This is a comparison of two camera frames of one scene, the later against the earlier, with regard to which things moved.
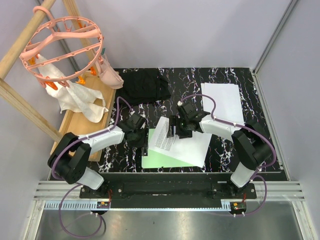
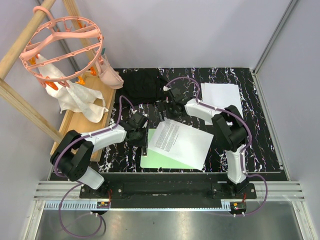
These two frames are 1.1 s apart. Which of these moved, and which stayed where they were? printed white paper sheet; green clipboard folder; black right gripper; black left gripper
Moved: black right gripper
Stayed: green clipboard folder; black left gripper; printed white paper sheet
